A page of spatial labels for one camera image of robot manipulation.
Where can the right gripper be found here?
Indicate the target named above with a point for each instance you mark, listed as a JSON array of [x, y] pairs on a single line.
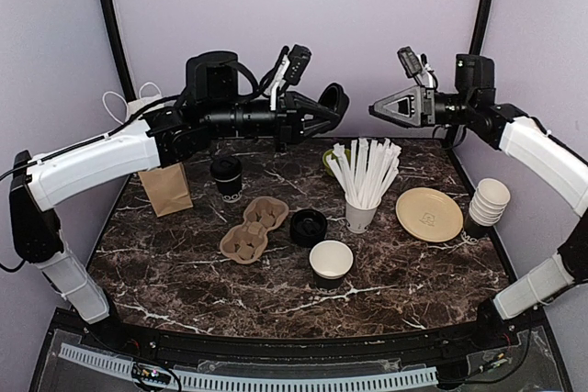
[[421, 115]]

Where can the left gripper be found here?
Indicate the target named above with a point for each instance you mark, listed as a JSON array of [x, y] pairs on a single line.
[[292, 122]]

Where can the single black lid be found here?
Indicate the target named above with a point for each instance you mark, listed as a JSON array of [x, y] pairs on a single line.
[[335, 99], [226, 168]]

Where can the stack of black lids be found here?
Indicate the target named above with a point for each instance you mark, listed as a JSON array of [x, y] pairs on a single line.
[[308, 227]]

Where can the stack of paper cups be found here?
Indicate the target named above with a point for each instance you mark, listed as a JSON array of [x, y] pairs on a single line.
[[486, 208]]

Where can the brown pulp cup carrier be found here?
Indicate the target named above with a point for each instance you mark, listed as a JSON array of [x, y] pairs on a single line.
[[245, 243]]

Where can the black paper coffee cup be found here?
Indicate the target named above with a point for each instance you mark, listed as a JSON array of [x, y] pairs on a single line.
[[230, 190]]

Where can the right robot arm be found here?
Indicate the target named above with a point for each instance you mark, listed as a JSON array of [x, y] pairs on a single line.
[[522, 138]]

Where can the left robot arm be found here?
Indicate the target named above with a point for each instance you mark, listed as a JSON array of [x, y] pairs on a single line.
[[221, 99]]

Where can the green bowl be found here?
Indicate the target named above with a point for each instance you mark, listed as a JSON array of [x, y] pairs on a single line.
[[333, 167]]

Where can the bundle of white wrapped straws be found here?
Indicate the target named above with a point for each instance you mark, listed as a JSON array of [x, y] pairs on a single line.
[[376, 165]]

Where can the beige plate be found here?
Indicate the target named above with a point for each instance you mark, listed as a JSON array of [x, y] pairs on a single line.
[[429, 215]]

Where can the white cup holding straws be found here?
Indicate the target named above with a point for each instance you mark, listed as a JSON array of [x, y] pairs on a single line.
[[358, 218]]

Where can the brown paper bag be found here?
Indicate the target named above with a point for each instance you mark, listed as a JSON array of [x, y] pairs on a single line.
[[166, 188]]

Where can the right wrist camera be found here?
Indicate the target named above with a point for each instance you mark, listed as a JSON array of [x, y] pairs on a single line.
[[417, 67]]

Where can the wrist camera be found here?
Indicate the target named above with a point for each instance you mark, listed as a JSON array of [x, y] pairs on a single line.
[[417, 67], [289, 68]]

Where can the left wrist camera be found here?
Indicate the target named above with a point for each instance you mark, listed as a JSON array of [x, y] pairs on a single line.
[[289, 68]]

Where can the right black frame post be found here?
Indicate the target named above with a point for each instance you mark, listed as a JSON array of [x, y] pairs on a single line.
[[482, 2]]

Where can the black frame post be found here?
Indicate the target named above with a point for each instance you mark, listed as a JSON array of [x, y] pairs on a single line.
[[115, 42], [482, 2]]

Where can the left black frame post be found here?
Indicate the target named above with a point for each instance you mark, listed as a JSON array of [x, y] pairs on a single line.
[[115, 42]]

